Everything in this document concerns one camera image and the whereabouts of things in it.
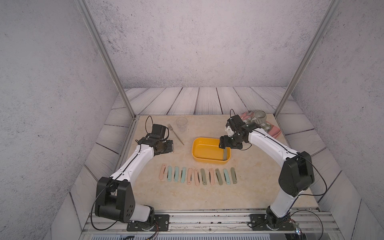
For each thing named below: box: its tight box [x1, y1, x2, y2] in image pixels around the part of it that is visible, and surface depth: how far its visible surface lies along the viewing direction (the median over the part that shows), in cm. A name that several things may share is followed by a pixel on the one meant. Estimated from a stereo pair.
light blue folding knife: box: [180, 167, 187, 183], surface depth 91 cm
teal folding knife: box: [223, 168, 231, 185], surface depth 91 cm
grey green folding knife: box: [215, 168, 223, 186], surface depth 91 cm
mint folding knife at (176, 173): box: [174, 166, 179, 183], surface depth 91 cm
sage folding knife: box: [230, 167, 238, 184], surface depth 91 cm
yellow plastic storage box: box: [192, 137, 231, 165], surface depth 100 cm
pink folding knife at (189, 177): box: [187, 167, 193, 185], surface depth 91 cm
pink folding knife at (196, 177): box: [194, 169, 200, 186], surface depth 91 cm
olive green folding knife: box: [200, 168, 207, 186], surface depth 91 cm
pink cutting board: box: [240, 111, 281, 138], surface depth 114 cm
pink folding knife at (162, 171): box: [159, 163, 166, 180], surface depth 93 cm
